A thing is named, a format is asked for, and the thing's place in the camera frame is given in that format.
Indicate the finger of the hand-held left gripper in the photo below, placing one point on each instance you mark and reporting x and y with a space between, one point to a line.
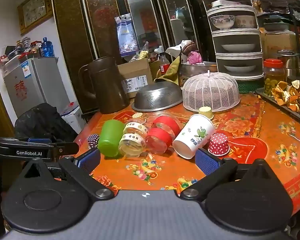
40 140
65 148

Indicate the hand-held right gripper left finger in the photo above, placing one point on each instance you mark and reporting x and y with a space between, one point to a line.
87 159

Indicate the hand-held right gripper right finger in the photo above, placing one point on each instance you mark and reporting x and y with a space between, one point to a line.
207 161

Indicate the dark polka dot paper cup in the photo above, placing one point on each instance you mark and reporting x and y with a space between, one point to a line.
93 141

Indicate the red polka dot paper cup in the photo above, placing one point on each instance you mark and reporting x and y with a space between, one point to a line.
218 143

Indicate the white floral paper cup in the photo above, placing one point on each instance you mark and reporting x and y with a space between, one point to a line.
193 136

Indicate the green plastic cup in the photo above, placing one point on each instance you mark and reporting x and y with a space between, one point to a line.
111 138

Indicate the clear cup with white band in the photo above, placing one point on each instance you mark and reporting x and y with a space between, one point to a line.
132 145
136 128

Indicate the small yellow paper cup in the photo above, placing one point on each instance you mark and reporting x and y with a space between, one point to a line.
206 112

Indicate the clear cup with red band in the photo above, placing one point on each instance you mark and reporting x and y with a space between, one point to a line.
158 140
166 125

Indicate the white carton box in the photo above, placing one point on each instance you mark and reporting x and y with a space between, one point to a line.
73 116

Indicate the grey refrigerator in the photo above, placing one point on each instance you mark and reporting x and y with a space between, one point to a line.
37 85

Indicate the white mesh food cover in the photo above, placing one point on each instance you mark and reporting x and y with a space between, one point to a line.
211 92

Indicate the brown plastic pitcher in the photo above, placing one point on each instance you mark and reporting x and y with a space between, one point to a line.
110 85

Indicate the metal colander bowl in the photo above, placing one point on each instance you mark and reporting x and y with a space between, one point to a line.
157 97

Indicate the green plastic basket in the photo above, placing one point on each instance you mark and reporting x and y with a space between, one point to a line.
250 86

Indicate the dark tray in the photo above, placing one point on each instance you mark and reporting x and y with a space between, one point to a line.
267 97

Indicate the metal basin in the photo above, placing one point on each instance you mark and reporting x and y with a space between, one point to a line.
195 71

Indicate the blue water bottle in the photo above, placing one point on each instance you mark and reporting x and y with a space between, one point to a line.
47 47

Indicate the clutter of jars and tins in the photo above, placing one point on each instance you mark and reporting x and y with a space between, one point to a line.
20 48

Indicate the olive green cloth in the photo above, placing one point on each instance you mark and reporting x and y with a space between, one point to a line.
171 72

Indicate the cardboard box with label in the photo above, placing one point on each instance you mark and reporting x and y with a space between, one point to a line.
135 76

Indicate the white plate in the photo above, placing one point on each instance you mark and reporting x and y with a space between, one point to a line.
239 68
238 47

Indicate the pink cloth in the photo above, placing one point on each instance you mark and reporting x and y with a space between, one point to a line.
194 57

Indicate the dried orange peels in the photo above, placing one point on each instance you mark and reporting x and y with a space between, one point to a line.
288 95

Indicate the plastic bottle with red label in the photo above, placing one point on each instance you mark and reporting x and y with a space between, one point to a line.
164 63

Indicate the glass jar with red lid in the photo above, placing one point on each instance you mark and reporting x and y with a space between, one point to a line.
273 76

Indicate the brown knitted hat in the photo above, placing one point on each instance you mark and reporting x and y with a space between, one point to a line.
189 47

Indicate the dark mirrored wardrobe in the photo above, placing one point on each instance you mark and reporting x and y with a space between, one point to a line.
102 30

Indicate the tiered grey dish rack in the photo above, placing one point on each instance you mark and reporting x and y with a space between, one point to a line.
237 37

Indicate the metal pot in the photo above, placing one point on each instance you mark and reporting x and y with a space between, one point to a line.
288 62

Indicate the hanging clear plastic bag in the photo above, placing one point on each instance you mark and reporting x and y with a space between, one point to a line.
126 35

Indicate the plain cardboard box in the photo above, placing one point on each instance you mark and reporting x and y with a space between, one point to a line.
280 42

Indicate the blue floral ceramic bowl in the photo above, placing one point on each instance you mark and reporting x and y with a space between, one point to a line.
222 21

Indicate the beige ceramic bowl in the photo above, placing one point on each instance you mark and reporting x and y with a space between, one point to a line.
245 21

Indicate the wooden framed wall clock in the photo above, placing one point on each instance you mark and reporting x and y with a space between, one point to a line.
35 11

